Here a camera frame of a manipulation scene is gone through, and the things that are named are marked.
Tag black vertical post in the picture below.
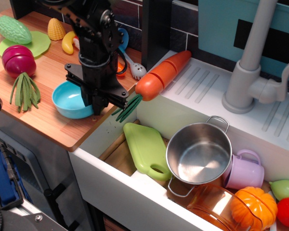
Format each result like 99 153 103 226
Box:
141 0 172 71

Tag red toy strawberry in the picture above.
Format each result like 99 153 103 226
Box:
277 197 289 227

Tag grey toy faucet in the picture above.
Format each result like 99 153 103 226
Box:
222 0 289 114

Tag large orange toy carrot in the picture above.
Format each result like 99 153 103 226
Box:
135 51 192 101

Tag stainless steel pot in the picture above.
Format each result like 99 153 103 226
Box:
166 115 233 197

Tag transparent orange plastic container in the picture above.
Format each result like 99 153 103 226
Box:
187 184 263 231

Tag green felt carrot leaves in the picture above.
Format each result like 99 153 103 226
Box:
111 94 143 123

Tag green bumpy toy gourd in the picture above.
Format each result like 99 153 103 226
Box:
0 15 32 44

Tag yellow toy corn cob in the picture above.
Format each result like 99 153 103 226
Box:
48 18 66 41

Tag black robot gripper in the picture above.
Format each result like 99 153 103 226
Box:
65 63 129 115

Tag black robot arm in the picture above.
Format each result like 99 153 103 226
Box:
41 0 129 116

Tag light green toy pear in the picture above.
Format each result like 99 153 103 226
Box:
269 180 289 201

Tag green plastic cutting board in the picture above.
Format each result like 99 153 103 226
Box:
123 123 172 181

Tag green felt onion leaves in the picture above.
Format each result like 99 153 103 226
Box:
9 72 41 113

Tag light blue plastic bowl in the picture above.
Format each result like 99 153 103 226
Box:
52 81 93 119

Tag light blue plastic cup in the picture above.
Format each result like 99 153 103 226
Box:
118 28 129 53

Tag lilac plastic mug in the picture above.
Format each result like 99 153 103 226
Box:
223 149 264 190

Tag grey slotted toy spoon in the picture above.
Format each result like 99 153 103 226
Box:
119 47 147 80

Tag purple toy onion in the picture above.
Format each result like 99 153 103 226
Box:
2 45 37 79

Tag small orange toy carrot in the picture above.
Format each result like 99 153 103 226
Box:
117 62 126 77

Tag orange toy pumpkin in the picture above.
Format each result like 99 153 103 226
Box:
230 187 278 231

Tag white toy sink unit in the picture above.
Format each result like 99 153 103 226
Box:
69 59 289 231

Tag black oven door handle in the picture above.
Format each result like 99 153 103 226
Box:
43 183 79 231

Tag blue clamp tool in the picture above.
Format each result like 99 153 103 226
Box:
0 145 24 210

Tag yellow toy banana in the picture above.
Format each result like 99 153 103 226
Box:
61 31 76 54

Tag light green plastic plate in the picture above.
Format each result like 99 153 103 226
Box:
0 31 51 58

